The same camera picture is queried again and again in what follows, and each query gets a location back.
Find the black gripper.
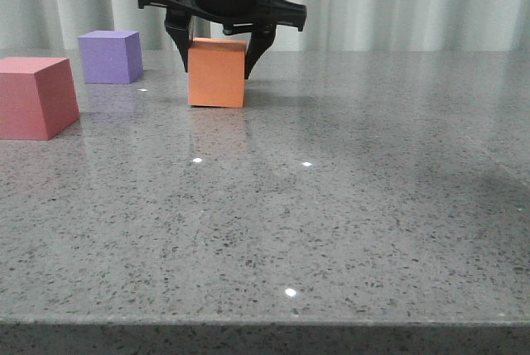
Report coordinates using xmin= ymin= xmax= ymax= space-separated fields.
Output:
xmin=137 ymin=0 xmax=306 ymax=79

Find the orange foam cube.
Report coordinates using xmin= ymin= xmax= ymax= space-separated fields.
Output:
xmin=188 ymin=37 xmax=246 ymax=108

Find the purple foam cube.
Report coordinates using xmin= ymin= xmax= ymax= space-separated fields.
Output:
xmin=78 ymin=31 xmax=143 ymax=84

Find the grey-green pleated curtain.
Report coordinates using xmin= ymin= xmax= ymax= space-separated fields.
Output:
xmin=1 ymin=0 xmax=529 ymax=51

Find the red foam cube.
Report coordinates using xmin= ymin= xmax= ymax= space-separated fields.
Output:
xmin=1 ymin=57 xmax=80 ymax=140

